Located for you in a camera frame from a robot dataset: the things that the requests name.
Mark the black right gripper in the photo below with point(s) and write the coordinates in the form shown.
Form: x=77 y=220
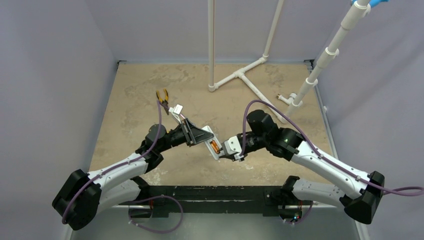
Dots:
x=238 y=156

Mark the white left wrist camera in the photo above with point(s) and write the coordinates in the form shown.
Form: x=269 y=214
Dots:
x=176 y=113

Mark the white universal AC remote control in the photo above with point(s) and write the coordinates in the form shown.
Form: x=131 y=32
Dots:
x=208 y=145

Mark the white PVC pipe frame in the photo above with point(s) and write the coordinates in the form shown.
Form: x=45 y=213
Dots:
x=292 y=32

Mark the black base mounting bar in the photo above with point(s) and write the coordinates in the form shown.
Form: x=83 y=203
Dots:
x=265 y=200

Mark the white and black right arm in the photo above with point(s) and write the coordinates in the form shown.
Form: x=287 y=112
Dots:
x=354 y=190

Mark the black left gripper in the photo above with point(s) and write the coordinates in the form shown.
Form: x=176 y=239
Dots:
x=192 y=135

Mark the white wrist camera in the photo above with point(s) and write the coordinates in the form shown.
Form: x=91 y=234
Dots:
x=232 y=146
x=176 y=113

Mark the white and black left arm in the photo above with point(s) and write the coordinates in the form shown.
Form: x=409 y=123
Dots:
x=84 y=193

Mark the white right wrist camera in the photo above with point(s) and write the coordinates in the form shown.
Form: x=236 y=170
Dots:
x=232 y=146

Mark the yellow handled pliers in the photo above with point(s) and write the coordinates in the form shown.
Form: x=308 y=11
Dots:
x=164 y=101

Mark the aluminium table frame rail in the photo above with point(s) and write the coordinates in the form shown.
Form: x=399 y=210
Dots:
x=323 y=110

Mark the orange battery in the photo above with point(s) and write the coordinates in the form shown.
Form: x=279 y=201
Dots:
x=215 y=146

